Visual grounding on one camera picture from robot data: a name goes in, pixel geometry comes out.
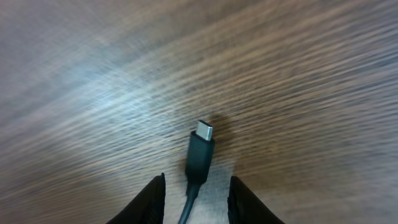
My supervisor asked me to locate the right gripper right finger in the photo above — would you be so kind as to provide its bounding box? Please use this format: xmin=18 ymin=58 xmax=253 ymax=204
xmin=228 ymin=176 xmax=284 ymax=224

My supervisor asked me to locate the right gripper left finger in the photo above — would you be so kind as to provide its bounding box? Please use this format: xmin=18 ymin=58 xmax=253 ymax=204
xmin=106 ymin=173 xmax=166 ymax=224

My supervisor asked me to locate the black USB charging cable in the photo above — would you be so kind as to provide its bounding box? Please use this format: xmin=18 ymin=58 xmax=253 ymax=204
xmin=177 ymin=119 xmax=216 ymax=224

